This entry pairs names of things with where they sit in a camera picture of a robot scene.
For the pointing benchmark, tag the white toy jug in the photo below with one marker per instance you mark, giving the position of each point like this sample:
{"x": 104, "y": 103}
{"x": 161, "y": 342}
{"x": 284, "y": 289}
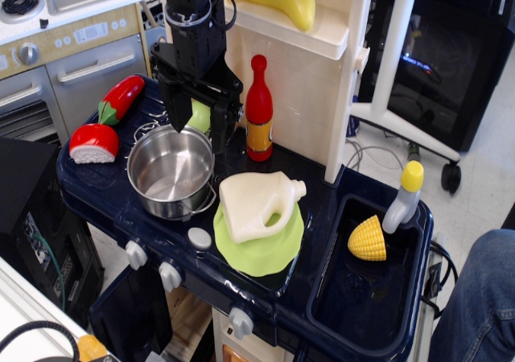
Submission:
{"x": 258, "y": 205}

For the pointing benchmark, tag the blue jeans leg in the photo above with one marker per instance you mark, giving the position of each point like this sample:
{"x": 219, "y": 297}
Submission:
{"x": 478, "y": 321}

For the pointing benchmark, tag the red toy ketchup bottle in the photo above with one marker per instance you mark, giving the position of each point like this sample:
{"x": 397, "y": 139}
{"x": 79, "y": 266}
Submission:
{"x": 259, "y": 113}

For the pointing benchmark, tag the grey left stove knob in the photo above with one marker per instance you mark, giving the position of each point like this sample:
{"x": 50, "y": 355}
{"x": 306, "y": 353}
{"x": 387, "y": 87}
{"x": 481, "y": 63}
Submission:
{"x": 136, "y": 255}

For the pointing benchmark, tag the light green toy fruit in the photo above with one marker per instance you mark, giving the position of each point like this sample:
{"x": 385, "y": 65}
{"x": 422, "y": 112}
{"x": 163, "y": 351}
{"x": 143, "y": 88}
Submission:
{"x": 200, "y": 118}

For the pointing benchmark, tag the grey oval button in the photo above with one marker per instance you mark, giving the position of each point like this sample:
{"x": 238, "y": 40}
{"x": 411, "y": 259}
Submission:
{"x": 199, "y": 238}

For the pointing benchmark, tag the yellow object at bottom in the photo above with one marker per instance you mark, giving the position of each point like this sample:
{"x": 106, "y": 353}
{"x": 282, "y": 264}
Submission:
{"x": 90, "y": 348}

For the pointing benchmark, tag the dark blue toy kitchen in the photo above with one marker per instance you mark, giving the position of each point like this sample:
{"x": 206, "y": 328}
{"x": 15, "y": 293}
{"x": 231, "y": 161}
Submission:
{"x": 326, "y": 305}

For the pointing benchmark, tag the grey stove knob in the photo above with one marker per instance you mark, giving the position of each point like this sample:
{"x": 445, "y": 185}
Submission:
{"x": 241, "y": 323}
{"x": 136, "y": 255}
{"x": 171, "y": 276}

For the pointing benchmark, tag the wooden toy kitchen oven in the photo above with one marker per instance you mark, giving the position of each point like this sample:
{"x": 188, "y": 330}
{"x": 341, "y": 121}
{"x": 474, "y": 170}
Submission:
{"x": 60, "y": 57}

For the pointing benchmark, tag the black computer case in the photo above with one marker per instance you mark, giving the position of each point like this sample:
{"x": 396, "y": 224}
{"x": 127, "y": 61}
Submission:
{"x": 47, "y": 243}

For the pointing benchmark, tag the yellow toy corn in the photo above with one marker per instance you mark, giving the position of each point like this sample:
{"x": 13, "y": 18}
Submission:
{"x": 367, "y": 241}

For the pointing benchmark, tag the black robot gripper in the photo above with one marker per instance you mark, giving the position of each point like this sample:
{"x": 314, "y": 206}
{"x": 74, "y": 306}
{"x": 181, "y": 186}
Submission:
{"x": 193, "y": 65}

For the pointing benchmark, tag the grey right stove knob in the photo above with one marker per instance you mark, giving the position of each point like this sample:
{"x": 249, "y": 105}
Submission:
{"x": 241, "y": 323}

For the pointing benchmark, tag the grey middle stove knob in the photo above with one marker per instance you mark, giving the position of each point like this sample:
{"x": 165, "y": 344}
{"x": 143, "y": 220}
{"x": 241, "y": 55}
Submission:
{"x": 171, "y": 276}

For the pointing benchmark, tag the cream toy kitchen shelf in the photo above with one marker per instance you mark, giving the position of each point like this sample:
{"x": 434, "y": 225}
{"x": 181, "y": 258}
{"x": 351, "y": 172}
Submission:
{"x": 311, "y": 74}

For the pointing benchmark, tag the black monitor screen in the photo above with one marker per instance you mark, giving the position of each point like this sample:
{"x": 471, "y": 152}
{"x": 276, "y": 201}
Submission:
{"x": 458, "y": 49}

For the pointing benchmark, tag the stainless steel pot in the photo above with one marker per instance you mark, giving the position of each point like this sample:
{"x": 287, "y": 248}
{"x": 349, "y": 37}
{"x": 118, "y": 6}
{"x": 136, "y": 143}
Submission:
{"x": 172, "y": 172}

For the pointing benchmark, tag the white wheeled stand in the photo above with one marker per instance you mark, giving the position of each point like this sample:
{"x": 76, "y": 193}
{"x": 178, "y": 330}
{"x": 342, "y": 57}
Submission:
{"x": 376, "y": 112}

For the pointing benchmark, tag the grey yellow toy faucet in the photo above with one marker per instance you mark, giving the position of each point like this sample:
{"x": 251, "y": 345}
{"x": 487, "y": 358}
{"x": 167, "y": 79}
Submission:
{"x": 405, "y": 203}

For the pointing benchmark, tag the red and white toy sushi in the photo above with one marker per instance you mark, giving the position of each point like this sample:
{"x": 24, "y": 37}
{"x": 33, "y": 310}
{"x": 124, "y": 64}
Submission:
{"x": 94, "y": 143}

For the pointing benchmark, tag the red toy chili pepper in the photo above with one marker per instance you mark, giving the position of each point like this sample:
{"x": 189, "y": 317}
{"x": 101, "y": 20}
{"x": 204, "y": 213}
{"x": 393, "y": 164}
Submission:
{"x": 117, "y": 101}

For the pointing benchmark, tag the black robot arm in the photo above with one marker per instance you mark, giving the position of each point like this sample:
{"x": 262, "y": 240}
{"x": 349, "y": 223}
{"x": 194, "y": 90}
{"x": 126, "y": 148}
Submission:
{"x": 193, "y": 67}

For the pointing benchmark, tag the light green toy plate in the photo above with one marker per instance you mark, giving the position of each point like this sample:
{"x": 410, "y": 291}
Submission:
{"x": 260, "y": 257}

